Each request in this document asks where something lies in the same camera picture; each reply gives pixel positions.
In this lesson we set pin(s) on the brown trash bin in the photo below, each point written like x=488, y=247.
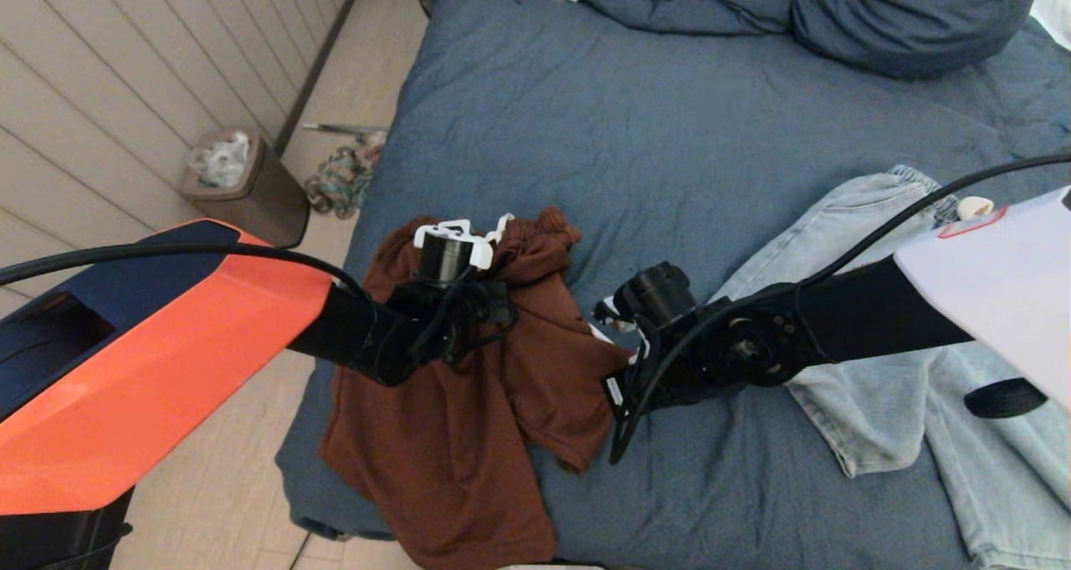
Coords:
x=272, y=206

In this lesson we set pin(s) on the blue bed sheet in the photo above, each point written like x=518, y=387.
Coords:
x=669, y=135

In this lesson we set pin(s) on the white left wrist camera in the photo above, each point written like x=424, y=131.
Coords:
x=481, y=252

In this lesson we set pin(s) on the rust brown garment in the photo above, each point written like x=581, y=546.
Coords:
x=452, y=453

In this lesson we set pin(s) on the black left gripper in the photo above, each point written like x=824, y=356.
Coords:
x=443, y=260

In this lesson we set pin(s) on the white pillow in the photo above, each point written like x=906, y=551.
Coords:
x=1058, y=5

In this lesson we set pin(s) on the blue pillow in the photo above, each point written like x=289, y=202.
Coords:
x=912, y=17

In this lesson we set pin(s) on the white plastic bin bag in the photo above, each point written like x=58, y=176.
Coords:
x=224, y=165

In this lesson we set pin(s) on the bunched blue duvet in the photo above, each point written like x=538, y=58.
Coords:
x=686, y=1

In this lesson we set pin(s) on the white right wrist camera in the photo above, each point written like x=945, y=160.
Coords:
x=604, y=333

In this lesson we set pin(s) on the colourful crumpled cloth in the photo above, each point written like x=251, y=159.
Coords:
x=339, y=183

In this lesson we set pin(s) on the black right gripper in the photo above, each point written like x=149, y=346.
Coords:
x=665, y=290

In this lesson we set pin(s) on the light blue denim shorts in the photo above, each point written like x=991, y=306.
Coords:
x=887, y=419

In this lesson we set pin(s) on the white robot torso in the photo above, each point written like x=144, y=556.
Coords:
x=552, y=567

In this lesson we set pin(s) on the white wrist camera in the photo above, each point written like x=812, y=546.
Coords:
x=604, y=333
x=481, y=252

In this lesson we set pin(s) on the grey metal rod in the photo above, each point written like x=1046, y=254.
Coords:
x=343, y=129

